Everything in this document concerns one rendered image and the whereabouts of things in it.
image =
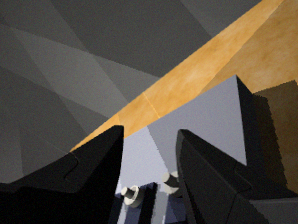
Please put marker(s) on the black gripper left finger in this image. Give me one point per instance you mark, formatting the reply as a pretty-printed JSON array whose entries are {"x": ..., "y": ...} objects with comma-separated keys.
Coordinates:
[{"x": 77, "y": 189}]

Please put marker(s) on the grey flat plate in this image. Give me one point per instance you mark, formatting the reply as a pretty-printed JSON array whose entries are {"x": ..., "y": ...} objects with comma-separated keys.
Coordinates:
[{"x": 224, "y": 116}]

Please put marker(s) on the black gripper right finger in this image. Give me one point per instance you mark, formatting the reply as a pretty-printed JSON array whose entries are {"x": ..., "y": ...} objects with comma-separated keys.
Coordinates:
[{"x": 217, "y": 189}]

